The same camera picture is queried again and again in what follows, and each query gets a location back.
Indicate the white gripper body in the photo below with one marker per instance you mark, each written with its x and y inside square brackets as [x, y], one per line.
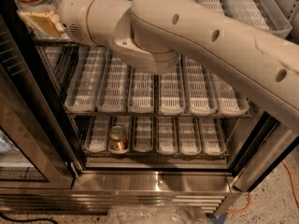
[73, 12]

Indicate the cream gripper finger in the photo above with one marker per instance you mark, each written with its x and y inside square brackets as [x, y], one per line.
[45, 22]

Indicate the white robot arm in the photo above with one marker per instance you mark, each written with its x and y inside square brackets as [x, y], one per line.
[151, 34]

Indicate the stainless steel fridge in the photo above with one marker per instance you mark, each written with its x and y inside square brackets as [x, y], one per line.
[255, 142]

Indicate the glass fridge door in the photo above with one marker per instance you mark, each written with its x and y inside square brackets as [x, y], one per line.
[28, 159]

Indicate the gold drink can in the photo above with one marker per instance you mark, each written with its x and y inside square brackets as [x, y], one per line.
[118, 141]

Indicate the clear plastic bag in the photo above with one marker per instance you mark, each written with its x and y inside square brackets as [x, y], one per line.
[151, 214]

